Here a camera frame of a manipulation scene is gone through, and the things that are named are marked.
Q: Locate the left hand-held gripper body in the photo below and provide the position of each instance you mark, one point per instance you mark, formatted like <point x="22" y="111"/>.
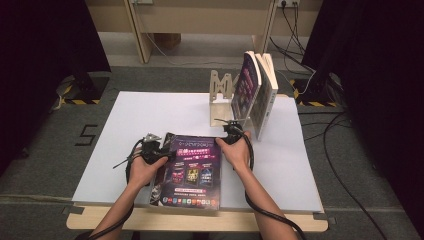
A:
<point x="151" y="151"/>

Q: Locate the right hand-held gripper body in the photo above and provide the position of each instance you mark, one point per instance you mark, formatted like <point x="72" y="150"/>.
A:
<point x="233" y="133"/>

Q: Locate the purple cover magazine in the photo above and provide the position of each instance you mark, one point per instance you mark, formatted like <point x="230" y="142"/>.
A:
<point x="196" y="176"/>
<point x="246" y="86"/>

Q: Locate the wooden expanding book rack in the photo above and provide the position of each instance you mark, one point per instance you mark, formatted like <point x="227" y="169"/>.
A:
<point x="220" y="93"/>

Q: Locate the white magazine with picture grid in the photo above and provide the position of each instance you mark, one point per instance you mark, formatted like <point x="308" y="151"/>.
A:
<point x="266" y="96"/>

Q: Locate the person's right hand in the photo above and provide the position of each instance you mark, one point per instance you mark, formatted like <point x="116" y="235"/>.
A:
<point x="238" y="155"/>

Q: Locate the person's left hand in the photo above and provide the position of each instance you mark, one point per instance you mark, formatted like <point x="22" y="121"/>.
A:
<point x="143" y="173"/>

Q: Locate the beige wooden desk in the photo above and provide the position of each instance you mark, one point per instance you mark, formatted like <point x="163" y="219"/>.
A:
<point x="200" y="16"/>

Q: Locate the black curtain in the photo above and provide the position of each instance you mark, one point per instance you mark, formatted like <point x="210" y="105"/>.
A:
<point x="40" y="66"/>
<point x="383" y="66"/>

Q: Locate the white wall socket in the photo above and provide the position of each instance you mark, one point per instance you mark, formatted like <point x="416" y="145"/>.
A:
<point x="288" y="2"/>

